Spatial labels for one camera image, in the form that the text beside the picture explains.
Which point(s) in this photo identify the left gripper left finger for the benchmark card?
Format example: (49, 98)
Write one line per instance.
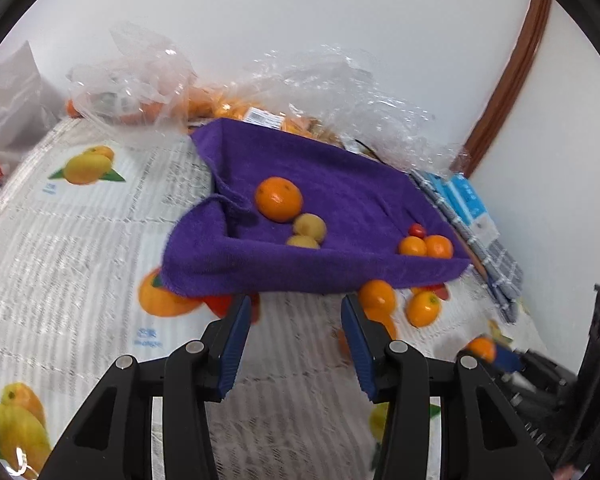
(109, 437)

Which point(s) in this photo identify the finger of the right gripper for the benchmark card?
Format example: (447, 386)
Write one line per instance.
(507, 360)
(476, 371)

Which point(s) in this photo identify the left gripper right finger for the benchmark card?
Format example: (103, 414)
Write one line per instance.
(482, 436)

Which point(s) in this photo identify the lone orange front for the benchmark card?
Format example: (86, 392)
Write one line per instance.
(482, 347)

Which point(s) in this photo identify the small orange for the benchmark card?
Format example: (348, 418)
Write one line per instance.
(423, 309)
(412, 246)

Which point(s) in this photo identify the small red tomato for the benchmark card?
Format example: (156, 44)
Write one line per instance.
(417, 230)

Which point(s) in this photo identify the green kiwi back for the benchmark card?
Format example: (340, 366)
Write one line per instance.
(310, 225)

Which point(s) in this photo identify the green kiwi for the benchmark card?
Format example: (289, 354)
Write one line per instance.
(310, 225)
(303, 241)

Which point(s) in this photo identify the green kiwi front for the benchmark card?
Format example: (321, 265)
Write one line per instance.
(303, 241)

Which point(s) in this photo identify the large orange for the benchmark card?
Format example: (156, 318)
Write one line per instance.
(278, 199)

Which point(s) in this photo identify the grey checked folded cloth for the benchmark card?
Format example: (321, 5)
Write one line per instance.
(502, 273)

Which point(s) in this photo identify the blue tissue pack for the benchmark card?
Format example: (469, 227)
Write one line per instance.
(468, 205)

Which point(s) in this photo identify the purple towel covered tray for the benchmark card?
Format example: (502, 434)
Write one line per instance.
(224, 245)

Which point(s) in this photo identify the crumpled clear plastic bag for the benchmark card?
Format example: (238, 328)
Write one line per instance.
(337, 92)

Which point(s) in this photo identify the clear bag of oranges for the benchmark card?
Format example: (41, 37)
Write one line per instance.
(205, 104)

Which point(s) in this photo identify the white plastic shopping bag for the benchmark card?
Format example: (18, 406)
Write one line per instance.
(29, 107)

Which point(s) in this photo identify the clear bag left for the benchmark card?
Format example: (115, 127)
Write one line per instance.
(140, 97)

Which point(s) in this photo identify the brown wooden door frame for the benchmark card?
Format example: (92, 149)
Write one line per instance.
(506, 92)

